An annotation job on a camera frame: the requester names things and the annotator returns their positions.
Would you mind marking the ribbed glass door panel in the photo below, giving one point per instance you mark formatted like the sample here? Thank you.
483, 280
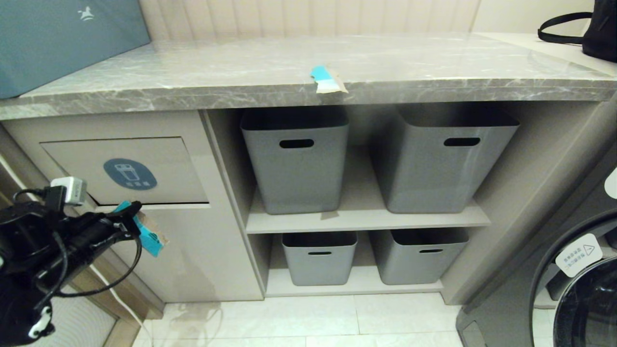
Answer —
87, 323

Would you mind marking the blue oval trash sticker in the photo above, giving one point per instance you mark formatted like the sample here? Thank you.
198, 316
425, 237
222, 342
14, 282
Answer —
130, 173

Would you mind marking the white oval washer patch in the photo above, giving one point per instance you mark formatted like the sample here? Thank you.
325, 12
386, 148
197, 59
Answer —
612, 183

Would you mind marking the teal box white horse logo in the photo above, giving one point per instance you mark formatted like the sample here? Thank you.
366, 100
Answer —
58, 43

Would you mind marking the dark grey washing machine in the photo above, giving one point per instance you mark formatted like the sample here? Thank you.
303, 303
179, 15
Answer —
506, 289

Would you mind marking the white warning label sticker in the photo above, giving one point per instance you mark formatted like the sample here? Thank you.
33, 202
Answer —
578, 255

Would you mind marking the teal barcode cardboard scrap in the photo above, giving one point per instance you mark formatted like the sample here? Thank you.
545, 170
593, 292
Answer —
149, 238

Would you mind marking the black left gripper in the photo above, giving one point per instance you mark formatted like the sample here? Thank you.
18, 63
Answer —
99, 229

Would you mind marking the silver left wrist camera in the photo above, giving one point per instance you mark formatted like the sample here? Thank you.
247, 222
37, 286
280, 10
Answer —
70, 190

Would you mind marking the small grey plastic bin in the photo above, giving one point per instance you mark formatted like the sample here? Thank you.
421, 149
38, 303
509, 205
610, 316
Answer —
318, 267
417, 270

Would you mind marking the beige laundry cabinet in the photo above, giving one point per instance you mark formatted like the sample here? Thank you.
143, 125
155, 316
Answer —
193, 260

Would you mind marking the beige trash flap door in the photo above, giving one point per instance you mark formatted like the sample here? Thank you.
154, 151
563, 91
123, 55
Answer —
159, 164

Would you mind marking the large grey plastic bin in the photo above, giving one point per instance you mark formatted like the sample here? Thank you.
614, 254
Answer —
434, 178
294, 178

